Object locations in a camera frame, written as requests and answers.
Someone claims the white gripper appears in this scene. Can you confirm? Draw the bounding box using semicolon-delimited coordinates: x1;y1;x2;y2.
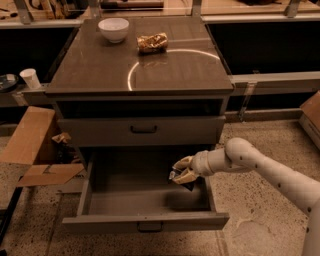
173;150;214;185

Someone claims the dark rxbar blueberry wrapper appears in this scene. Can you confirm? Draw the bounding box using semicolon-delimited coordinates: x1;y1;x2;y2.
168;168;195;191

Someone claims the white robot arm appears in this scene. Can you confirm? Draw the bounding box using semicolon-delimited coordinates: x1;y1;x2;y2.
169;138;320;256

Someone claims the open grey middle drawer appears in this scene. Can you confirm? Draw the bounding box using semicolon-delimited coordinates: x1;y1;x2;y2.
63;146;229;233

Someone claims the grey drawer cabinet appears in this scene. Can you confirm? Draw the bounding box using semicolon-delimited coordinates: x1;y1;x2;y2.
46;17;234;164

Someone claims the closed grey top drawer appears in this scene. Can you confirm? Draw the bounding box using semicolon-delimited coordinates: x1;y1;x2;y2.
58;116;225;147

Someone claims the crumpled gold snack bag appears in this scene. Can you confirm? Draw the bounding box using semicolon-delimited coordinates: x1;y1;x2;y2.
136;33;168;54

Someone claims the cardboard box at right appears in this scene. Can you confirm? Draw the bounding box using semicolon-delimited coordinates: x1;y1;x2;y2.
299;91;320;150

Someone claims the open cardboard box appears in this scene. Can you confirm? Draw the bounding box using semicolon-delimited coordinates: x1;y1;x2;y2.
0;106;84;187

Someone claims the white ceramic bowl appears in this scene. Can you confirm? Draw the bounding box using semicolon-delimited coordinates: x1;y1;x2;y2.
98;18;129;43

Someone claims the white paper cup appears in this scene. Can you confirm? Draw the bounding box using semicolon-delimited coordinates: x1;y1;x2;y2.
20;68;41;89

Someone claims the dark round dish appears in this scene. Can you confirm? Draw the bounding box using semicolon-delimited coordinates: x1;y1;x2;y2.
0;74;19;93

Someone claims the grey metal rail frame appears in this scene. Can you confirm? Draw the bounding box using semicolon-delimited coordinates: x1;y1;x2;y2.
0;0;320;123

